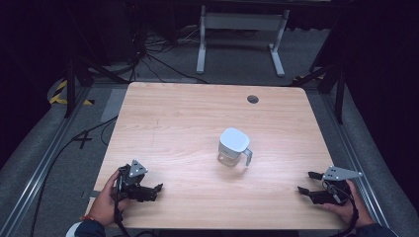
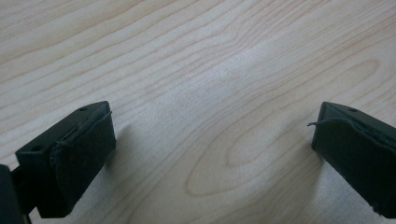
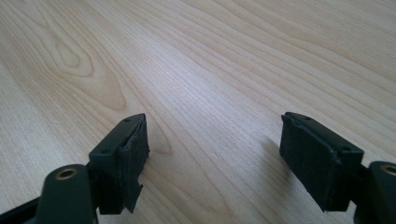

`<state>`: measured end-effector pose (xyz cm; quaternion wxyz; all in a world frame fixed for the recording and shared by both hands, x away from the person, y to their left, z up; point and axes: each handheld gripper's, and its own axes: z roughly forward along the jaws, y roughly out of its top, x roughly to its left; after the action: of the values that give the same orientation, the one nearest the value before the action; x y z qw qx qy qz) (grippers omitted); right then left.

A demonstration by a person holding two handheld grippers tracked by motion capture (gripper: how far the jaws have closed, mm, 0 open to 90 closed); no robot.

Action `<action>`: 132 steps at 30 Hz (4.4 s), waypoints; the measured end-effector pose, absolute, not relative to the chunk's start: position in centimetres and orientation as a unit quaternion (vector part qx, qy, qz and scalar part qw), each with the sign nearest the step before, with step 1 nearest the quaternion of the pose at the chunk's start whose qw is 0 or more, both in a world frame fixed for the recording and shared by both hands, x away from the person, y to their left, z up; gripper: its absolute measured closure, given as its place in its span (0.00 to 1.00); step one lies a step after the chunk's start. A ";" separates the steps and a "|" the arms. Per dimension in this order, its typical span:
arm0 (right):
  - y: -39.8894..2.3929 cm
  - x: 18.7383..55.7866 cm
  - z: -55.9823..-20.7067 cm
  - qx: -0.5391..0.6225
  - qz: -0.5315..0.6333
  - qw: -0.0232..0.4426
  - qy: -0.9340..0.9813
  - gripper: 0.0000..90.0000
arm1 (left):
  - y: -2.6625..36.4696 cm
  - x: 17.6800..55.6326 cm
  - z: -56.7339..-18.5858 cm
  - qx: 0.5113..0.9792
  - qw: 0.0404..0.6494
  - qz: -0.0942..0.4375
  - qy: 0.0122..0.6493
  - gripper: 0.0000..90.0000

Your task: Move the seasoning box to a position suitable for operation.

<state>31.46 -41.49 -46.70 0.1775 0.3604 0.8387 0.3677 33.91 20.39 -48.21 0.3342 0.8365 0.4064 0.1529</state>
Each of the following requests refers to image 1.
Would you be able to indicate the black metal stand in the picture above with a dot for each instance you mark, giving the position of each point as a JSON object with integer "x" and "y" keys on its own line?
{"x": 70, "y": 82}
{"x": 339, "y": 85}

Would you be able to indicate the person's left hand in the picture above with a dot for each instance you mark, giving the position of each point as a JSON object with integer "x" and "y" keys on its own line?
{"x": 106, "y": 202}

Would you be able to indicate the person's right hand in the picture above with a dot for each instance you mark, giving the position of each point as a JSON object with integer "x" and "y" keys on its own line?
{"x": 357, "y": 209}

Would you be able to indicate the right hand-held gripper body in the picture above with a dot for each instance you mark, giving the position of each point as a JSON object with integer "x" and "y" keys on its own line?
{"x": 332, "y": 192}

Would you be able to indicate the orange wristband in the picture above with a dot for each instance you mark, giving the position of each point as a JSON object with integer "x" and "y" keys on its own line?
{"x": 88, "y": 218}

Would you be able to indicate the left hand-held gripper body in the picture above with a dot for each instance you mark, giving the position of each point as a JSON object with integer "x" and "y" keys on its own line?
{"x": 132, "y": 184}

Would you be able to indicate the yellow and black floor tape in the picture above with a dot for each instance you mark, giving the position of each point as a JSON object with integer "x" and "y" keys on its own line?
{"x": 57, "y": 97}

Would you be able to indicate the metal floor rail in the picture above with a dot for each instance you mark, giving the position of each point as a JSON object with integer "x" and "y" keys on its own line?
{"x": 354, "y": 154}
{"x": 39, "y": 171}

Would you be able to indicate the white metal desk frame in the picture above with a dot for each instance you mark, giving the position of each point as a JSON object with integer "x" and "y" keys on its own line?
{"x": 201, "y": 49}

